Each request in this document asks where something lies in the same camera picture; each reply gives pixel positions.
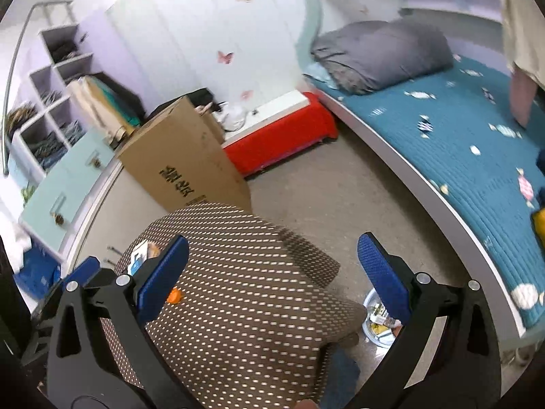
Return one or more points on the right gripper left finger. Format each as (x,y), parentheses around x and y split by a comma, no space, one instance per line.
(81,371)

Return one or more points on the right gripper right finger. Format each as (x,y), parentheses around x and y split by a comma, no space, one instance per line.
(465,371)

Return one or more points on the clear plastic trash bin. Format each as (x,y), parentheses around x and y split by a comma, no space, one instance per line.
(379,326)

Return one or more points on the blue storage bag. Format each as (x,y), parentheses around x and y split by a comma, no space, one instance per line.
(40,272)

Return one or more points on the mint green drawer cabinet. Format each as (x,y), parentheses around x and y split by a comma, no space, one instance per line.
(54,204)

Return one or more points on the orange plastic cap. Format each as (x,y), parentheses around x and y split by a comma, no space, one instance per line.
(175,297)

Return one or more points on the white cube shelf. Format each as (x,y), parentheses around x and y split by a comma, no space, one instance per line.
(51,123)

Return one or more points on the brown cardboard box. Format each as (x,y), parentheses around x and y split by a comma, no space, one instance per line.
(179,162)

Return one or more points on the hanging clothes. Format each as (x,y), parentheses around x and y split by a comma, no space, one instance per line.
(117,112)

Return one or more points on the brown polka dot tablecloth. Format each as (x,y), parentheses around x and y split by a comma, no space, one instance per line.
(256,324)

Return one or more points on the yellow garment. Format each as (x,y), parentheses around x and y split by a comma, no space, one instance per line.
(538,222)

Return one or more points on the blue patterned bed sheet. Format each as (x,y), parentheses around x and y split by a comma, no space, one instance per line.
(455,128)

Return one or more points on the red bed step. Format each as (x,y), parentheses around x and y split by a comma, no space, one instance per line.
(283,137)

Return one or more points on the grey folded quilt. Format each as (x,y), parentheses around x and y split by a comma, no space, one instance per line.
(369,56)

